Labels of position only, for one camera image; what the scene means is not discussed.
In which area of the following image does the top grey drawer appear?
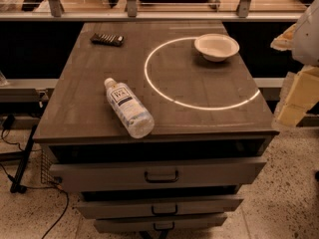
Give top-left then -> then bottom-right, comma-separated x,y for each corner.
50,157 -> 266,192

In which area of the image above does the dark snack bar packet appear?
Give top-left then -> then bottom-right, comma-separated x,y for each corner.
91,33 -> 124,47

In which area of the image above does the white paper bowl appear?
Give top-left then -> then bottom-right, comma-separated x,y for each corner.
194,34 -> 239,62

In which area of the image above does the clear plastic water bottle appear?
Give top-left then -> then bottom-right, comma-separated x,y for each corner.
104,78 -> 155,138

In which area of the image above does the middle grey drawer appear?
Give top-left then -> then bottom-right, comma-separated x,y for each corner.
78,195 -> 243,219

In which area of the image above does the bottom grey drawer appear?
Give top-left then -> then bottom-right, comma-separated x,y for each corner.
94,213 -> 227,233

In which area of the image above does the grey drawer cabinet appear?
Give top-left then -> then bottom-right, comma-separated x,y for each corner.
32,20 -> 280,239

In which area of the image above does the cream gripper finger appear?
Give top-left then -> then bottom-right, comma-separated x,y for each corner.
270,24 -> 296,51
275,65 -> 319,126

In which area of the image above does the black stand leg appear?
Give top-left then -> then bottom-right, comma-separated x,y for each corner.
10,125 -> 37,193

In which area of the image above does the black floor cable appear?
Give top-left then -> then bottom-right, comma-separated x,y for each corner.
0,117 -> 70,239

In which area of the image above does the grey drawer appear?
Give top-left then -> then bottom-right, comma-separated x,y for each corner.
94,213 -> 227,233
78,195 -> 243,219
50,157 -> 266,192

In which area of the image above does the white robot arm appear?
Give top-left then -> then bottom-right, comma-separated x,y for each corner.
270,0 -> 319,126

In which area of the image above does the metal window railing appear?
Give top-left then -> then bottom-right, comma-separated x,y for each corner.
0,0 -> 306,22

